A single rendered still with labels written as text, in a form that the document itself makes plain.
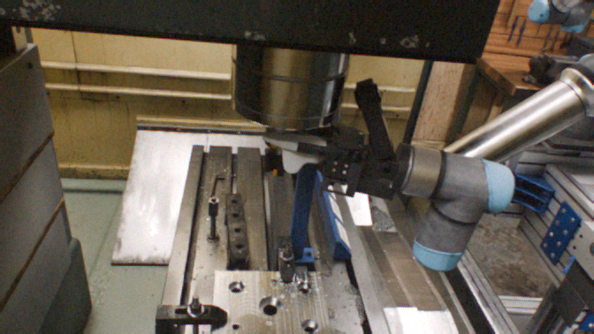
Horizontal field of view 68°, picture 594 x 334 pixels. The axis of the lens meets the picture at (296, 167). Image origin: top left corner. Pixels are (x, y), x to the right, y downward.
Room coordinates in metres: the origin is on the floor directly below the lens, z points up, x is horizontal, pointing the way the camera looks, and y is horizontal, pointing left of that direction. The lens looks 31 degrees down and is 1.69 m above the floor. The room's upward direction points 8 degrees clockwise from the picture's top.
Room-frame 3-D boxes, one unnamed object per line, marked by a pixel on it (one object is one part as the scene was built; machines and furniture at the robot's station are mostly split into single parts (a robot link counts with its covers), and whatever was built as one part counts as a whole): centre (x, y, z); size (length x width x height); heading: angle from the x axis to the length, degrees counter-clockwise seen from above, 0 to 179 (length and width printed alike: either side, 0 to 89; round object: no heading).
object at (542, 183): (1.20, -0.74, 0.98); 0.09 x 0.09 x 0.09; 6
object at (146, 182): (1.23, 0.13, 0.75); 0.89 x 0.70 x 0.26; 100
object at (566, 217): (1.06, -0.79, 0.94); 0.09 x 0.01 x 0.18; 6
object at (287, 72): (0.59, 0.03, 1.49); 0.16 x 0.16 x 0.12
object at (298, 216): (0.85, -0.03, 1.05); 0.10 x 0.05 x 0.30; 100
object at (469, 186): (0.57, -0.26, 1.35); 0.11 x 0.08 x 0.09; 85
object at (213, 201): (0.89, 0.19, 0.96); 0.03 x 0.03 x 0.13
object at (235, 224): (0.88, 0.13, 0.93); 0.26 x 0.05 x 0.06; 15
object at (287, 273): (0.74, 0.00, 0.97); 0.13 x 0.03 x 0.15; 10
